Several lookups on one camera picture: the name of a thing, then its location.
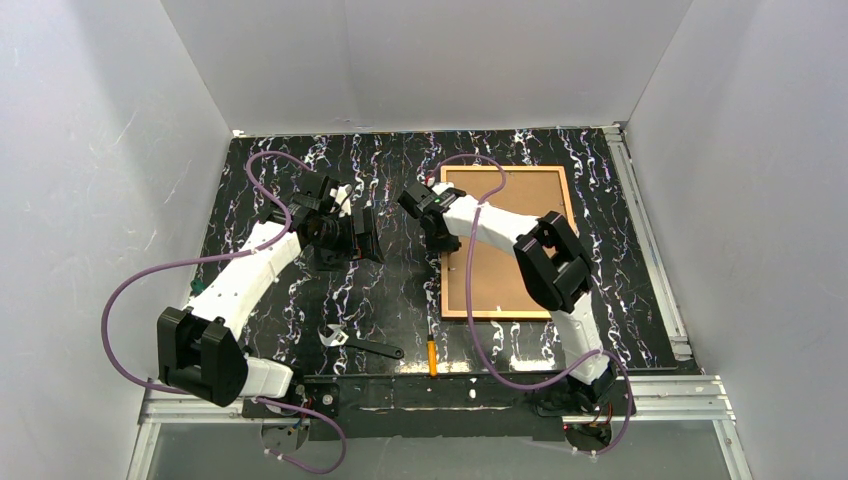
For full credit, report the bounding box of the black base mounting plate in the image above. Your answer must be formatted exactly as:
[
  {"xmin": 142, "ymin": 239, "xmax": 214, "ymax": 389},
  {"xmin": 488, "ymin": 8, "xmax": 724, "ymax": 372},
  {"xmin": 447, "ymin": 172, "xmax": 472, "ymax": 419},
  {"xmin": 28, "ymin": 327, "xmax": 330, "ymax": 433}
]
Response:
[{"xmin": 283, "ymin": 374, "xmax": 628, "ymax": 441}]

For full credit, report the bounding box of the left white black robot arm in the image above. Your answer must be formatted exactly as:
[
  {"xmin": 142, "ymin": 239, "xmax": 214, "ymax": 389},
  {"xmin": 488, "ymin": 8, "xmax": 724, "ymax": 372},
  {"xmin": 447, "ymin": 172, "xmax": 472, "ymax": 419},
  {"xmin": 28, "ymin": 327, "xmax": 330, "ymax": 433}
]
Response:
[{"xmin": 157, "ymin": 173, "xmax": 384, "ymax": 407}]

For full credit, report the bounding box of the yellow handled screwdriver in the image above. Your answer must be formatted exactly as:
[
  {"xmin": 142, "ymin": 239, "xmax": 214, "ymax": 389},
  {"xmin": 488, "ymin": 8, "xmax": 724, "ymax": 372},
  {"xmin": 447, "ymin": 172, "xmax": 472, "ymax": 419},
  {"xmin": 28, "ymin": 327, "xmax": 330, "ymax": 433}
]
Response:
[{"xmin": 426, "ymin": 333, "xmax": 438, "ymax": 377}]

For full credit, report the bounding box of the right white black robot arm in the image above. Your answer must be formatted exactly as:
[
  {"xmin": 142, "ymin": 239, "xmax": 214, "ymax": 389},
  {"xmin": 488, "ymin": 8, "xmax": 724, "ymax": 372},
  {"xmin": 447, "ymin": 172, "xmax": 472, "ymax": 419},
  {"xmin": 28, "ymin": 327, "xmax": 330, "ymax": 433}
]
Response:
[{"xmin": 398, "ymin": 182, "xmax": 615, "ymax": 407}]

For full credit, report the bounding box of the black adjustable wrench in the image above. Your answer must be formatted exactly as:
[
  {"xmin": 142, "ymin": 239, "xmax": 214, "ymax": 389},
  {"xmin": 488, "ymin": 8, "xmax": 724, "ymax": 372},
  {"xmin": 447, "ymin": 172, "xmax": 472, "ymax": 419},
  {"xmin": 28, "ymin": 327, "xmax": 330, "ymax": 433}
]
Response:
[{"xmin": 319, "ymin": 324, "xmax": 405, "ymax": 360}]

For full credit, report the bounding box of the green handled tool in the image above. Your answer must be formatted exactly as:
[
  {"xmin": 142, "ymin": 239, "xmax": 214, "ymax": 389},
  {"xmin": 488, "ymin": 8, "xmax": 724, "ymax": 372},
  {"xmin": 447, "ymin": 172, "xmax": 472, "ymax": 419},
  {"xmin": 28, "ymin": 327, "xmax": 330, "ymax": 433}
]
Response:
[{"xmin": 190, "ymin": 279, "xmax": 205, "ymax": 296}]

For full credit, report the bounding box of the wooden picture frame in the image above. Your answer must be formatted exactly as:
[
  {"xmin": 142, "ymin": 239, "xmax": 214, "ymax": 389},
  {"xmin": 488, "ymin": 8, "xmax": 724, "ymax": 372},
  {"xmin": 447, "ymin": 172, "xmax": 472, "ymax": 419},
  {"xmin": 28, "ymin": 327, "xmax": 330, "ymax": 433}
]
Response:
[{"xmin": 438, "ymin": 165, "xmax": 576, "ymax": 322}]

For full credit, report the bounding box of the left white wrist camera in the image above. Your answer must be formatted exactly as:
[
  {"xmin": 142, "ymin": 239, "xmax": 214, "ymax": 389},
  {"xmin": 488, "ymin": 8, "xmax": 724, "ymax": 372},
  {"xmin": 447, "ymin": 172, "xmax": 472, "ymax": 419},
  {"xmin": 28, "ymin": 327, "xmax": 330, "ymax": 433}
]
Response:
[{"xmin": 330, "ymin": 184, "xmax": 353, "ymax": 217}]

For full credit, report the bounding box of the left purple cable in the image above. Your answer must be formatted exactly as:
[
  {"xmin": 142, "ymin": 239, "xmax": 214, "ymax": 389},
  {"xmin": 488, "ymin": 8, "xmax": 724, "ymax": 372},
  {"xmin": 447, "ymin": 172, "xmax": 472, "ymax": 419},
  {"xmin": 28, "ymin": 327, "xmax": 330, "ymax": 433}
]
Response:
[{"xmin": 100, "ymin": 151, "xmax": 348, "ymax": 476}]

